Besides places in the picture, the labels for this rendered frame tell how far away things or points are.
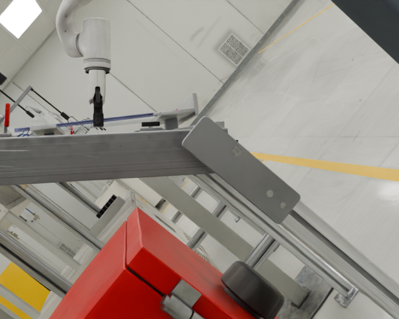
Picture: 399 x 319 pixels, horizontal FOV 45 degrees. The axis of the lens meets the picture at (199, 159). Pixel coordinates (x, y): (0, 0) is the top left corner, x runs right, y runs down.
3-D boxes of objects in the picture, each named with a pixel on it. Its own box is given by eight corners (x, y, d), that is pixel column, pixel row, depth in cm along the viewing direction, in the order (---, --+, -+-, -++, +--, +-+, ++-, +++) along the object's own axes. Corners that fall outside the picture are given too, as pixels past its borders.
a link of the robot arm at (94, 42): (75, 60, 149) (101, 57, 146) (75, 18, 150) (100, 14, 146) (91, 65, 157) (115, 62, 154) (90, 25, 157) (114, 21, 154)
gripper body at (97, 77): (85, 71, 156) (86, 105, 155) (84, 64, 146) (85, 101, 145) (109, 71, 157) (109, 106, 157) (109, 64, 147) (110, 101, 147)
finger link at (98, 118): (92, 104, 150) (93, 126, 150) (92, 103, 147) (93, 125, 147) (103, 104, 151) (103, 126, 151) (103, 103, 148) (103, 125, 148)
